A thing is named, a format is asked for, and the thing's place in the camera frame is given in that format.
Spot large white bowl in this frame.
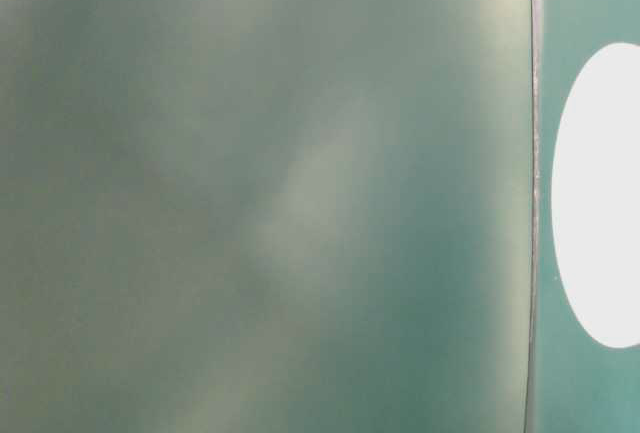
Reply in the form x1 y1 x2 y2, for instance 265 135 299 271
551 43 639 349

